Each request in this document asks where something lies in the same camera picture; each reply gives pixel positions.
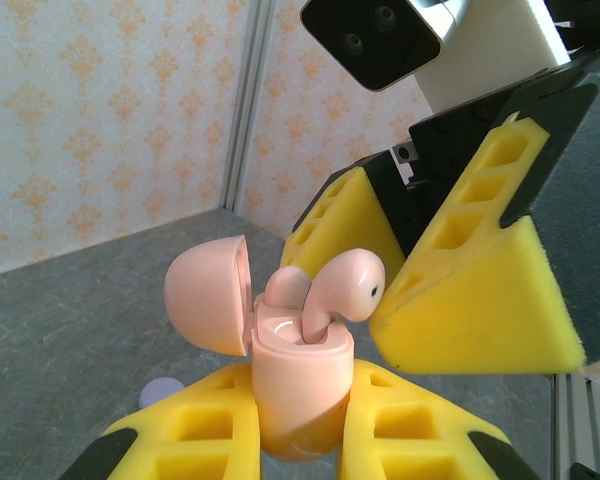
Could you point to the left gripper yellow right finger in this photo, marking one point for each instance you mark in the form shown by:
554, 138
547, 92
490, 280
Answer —
405, 435

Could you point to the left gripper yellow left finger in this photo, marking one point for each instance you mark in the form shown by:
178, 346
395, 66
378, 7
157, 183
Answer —
195, 430

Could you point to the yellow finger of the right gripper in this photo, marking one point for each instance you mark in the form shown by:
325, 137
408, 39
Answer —
345, 220
480, 310

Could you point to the purple earbud charging case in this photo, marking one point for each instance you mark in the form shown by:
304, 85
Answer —
160, 392

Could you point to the pink earbud charging case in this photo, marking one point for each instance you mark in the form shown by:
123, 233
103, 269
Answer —
300, 390

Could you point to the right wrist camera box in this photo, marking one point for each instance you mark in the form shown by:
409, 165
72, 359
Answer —
380, 45

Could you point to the aluminium table edge rail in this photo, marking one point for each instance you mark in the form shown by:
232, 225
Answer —
585, 415

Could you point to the aluminium frame post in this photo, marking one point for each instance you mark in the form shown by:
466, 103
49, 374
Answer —
247, 100

